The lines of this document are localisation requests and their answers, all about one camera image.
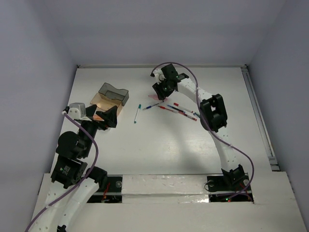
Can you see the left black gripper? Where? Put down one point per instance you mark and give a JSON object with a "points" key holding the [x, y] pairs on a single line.
{"points": [[110, 117]]}

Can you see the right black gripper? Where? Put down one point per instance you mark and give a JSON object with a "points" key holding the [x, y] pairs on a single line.
{"points": [[161, 94]]}

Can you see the orange highlighter marker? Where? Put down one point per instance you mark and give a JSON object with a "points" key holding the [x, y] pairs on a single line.
{"points": [[97, 118]]}

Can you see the pink highlighter marker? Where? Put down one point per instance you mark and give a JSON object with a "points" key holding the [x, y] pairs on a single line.
{"points": [[155, 97]]}

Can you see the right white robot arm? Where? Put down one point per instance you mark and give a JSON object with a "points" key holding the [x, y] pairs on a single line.
{"points": [[213, 118]]}

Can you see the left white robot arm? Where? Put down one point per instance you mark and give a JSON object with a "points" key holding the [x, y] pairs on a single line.
{"points": [[74, 183]]}

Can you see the blue ballpoint pen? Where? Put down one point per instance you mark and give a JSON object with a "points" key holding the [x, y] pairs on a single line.
{"points": [[153, 105]]}

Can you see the red gel pen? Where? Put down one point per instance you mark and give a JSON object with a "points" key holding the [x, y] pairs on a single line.
{"points": [[164, 108]]}

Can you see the blue gel pen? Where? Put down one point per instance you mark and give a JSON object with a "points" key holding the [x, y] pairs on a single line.
{"points": [[177, 109]]}

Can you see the teal capped white pen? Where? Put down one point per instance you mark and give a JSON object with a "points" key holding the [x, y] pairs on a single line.
{"points": [[137, 113]]}

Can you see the long red pen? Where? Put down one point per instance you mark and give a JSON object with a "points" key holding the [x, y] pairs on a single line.
{"points": [[188, 116]]}

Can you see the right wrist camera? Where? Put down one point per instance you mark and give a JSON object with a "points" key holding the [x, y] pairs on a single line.
{"points": [[158, 75]]}

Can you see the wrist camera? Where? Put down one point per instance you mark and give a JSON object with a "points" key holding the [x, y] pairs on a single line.
{"points": [[76, 111], [158, 75]]}

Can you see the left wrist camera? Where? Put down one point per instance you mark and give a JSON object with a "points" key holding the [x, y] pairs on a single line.
{"points": [[76, 111]]}

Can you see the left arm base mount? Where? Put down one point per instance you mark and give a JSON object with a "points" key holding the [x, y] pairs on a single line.
{"points": [[112, 193]]}

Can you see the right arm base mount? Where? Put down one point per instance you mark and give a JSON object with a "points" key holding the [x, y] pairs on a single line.
{"points": [[230, 186]]}

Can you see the aluminium side rail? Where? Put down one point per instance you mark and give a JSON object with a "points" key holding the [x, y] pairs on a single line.
{"points": [[260, 121]]}

